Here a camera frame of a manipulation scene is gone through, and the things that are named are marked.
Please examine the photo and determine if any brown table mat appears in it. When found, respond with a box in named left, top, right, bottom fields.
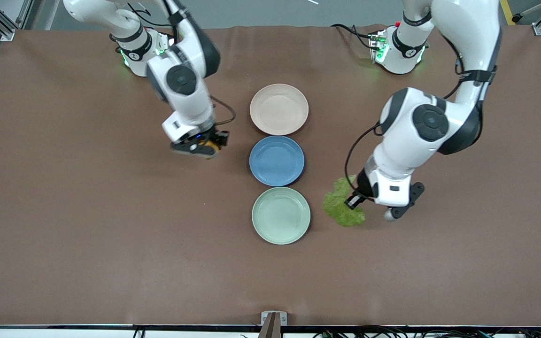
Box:
left=0, top=24, right=541, bottom=327

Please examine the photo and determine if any green lettuce leaf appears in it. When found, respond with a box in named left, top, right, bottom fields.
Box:
left=323, top=175, right=366, bottom=228

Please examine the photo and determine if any metal base connector box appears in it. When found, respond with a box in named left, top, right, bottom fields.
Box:
left=154, top=31, right=178, bottom=59
left=369, top=30, right=388, bottom=64

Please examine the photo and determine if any black base cable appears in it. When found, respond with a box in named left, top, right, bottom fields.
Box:
left=125, top=2, right=177, bottom=30
left=331, top=23, right=375, bottom=50

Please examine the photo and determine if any blue round plate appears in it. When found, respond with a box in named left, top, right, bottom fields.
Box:
left=249, top=136, right=305, bottom=187

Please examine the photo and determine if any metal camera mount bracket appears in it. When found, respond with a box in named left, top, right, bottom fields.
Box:
left=257, top=311, right=287, bottom=338

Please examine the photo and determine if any pale green round plate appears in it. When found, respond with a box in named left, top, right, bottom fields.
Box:
left=252, top=187, right=311, bottom=245

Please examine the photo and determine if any beige round plate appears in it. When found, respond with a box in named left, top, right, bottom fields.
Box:
left=250, top=84, right=309, bottom=136

